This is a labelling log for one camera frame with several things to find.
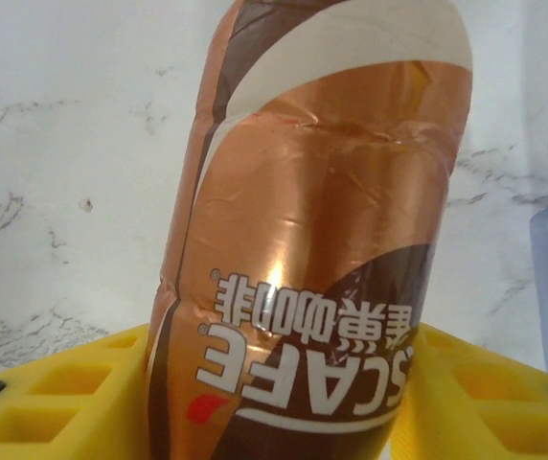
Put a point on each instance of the copper brown coffee bottle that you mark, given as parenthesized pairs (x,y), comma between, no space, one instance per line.
(312,215)

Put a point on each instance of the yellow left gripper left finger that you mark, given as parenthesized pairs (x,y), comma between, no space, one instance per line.
(63,397)

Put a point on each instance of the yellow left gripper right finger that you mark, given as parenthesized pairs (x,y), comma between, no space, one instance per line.
(494,412)

